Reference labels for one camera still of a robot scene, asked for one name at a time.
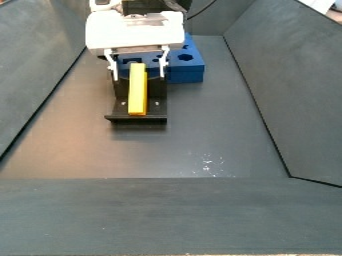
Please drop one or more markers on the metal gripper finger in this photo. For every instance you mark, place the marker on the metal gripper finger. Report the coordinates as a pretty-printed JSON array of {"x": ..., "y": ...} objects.
[
  {"x": 163, "y": 61},
  {"x": 112, "y": 64}
]

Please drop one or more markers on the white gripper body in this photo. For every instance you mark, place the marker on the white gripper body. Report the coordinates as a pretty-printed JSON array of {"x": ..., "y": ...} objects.
[{"x": 134, "y": 32}]

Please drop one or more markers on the yellow arch block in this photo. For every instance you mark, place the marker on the yellow arch block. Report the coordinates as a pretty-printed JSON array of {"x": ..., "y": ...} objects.
[{"x": 138, "y": 90}]

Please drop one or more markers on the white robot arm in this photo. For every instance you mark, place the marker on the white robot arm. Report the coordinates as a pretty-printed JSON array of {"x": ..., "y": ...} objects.
[{"x": 106, "y": 5}]

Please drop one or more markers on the blue foam shape board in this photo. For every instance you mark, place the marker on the blue foam shape board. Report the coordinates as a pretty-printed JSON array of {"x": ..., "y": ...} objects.
[{"x": 186, "y": 65}]

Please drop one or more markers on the black fixture stand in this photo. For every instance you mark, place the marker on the black fixture stand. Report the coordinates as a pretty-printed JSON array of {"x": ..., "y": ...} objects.
[{"x": 156, "y": 102}]

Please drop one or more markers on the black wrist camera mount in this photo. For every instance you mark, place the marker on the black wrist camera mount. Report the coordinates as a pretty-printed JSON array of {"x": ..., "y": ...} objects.
[{"x": 155, "y": 6}]

